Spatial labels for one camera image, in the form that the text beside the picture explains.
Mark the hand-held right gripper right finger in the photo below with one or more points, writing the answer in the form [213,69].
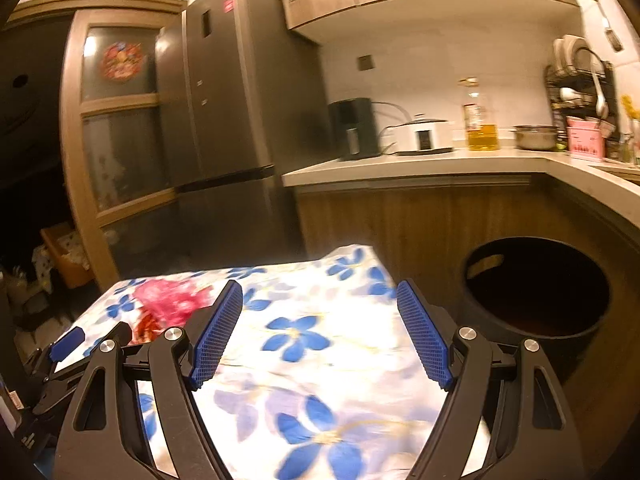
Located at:
[425,340]

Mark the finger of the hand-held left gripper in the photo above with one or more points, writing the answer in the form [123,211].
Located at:
[117,334]
[67,344]

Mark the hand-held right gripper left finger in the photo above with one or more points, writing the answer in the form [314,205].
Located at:
[215,340]

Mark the red wrapper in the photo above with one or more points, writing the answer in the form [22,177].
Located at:
[147,330]

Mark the pink plastic bag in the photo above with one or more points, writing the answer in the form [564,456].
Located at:
[170,297]

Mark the black round trash bin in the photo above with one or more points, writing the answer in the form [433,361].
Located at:
[540,290]

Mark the orange storage box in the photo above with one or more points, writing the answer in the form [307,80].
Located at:
[75,270]

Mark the polka dot cloth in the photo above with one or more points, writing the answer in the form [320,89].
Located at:
[42,265]

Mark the blue floral tablecloth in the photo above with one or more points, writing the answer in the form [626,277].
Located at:
[325,360]

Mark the wooden kitchen counter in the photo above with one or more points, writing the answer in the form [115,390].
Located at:
[400,220]

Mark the wooden glass panel door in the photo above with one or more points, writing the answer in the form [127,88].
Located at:
[70,160]

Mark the white electric cooker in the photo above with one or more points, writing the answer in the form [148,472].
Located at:
[420,137]

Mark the cooking oil bottle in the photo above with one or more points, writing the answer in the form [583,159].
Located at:
[482,137]

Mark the black air fryer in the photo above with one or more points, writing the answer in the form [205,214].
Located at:
[352,130]

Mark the stainless steel bowl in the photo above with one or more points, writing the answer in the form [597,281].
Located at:
[534,138]

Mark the dark grey refrigerator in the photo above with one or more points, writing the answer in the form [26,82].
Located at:
[240,110]

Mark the pink utensil holder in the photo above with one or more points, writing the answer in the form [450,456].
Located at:
[584,140]

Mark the red round door decoration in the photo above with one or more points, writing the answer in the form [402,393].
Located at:
[121,61]

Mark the small white bowl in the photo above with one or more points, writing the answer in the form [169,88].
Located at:
[569,94]

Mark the white ladle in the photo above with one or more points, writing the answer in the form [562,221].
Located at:
[600,102]

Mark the white plate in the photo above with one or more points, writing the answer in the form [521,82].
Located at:
[570,50]

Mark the hanging metal spatula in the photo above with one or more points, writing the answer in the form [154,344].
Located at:
[615,40]

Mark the dark wall socket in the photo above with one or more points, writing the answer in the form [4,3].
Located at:
[365,63]

